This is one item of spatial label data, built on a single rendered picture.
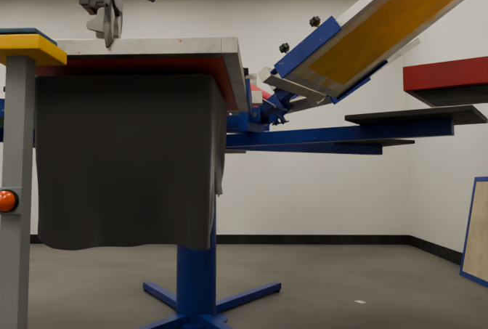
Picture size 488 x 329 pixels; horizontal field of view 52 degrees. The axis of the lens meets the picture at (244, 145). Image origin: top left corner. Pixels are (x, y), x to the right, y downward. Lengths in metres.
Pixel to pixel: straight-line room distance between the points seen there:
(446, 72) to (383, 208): 4.23
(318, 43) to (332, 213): 4.09
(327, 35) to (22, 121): 1.26
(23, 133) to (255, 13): 5.31
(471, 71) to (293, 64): 0.64
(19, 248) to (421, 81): 1.40
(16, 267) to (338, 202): 5.09
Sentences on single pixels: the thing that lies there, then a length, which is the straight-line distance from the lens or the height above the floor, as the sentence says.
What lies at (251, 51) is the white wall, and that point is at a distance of 6.05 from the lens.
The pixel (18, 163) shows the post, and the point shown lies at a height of 0.72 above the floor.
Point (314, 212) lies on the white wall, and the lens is 5.87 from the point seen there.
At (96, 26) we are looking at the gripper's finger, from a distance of 1.21.
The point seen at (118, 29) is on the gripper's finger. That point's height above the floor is 1.05.
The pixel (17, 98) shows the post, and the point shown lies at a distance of 1.04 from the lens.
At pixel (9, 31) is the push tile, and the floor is 0.96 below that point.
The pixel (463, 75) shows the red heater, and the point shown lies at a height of 1.05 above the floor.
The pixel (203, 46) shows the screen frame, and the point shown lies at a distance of 1.15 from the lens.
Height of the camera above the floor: 0.68
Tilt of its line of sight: 5 degrees up
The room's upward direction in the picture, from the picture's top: straight up
